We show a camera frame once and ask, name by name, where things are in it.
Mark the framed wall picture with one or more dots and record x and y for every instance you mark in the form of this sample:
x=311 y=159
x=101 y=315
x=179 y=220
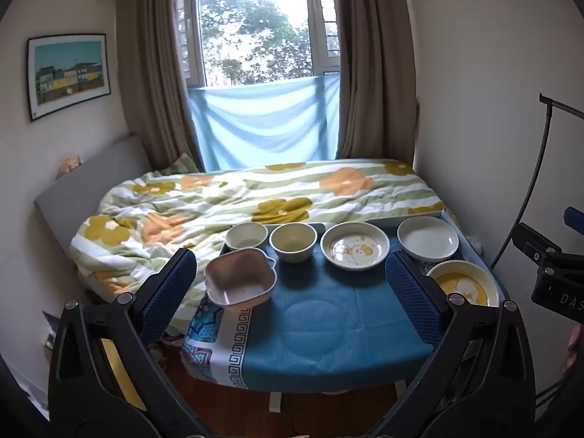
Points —
x=68 y=75

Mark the light blue cloth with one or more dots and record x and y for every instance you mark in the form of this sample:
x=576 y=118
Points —
x=264 y=123

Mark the brown curtain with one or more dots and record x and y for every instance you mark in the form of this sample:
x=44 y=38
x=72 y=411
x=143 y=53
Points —
x=150 y=77
x=374 y=77

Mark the yellow rim plate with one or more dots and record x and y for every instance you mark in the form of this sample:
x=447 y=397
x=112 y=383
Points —
x=461 y=283

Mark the window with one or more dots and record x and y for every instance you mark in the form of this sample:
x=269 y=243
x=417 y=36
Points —
x=255 y=27

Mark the blue patterned tablecloth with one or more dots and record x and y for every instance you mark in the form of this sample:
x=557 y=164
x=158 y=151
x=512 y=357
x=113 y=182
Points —
x=319 y=319

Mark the duck print plate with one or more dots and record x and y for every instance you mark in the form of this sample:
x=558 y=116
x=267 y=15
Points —
x=355 y=248

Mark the grey headboard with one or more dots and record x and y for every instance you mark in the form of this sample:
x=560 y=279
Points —
x=91 y=178

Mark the cream round bowl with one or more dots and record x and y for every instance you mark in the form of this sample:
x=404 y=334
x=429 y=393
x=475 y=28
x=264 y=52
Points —
x=292 y=239

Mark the floral striped quilt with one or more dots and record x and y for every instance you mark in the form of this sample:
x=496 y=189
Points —
x=228 y=196

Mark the white ribbed bowl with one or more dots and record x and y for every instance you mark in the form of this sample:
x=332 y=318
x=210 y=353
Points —
x=246 y=235

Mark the green checked pillow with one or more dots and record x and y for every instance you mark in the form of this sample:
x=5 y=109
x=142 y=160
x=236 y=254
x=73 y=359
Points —
x=182 y=164

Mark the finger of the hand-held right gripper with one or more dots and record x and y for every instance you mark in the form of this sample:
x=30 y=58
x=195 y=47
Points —
x=534 y=244
x=575 y=218

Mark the white table leg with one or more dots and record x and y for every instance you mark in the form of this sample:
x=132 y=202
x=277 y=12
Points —
x=275 y=401

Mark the small plush toy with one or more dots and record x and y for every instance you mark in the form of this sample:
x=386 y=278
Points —
x=70 y=164

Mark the person's right hand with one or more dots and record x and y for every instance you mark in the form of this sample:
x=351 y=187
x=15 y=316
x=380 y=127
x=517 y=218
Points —
x=574 y=346

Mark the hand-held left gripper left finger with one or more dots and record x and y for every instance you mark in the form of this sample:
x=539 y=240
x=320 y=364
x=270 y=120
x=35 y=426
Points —
x=171 y=289

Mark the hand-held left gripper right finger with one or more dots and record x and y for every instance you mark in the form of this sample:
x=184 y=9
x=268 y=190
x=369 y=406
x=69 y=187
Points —
x=410 y=296

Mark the plain white plate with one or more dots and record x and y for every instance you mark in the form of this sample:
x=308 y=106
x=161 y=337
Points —
x=426 y=237

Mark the pink square bowl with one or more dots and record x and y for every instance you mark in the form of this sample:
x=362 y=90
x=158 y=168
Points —
x=237 y=278

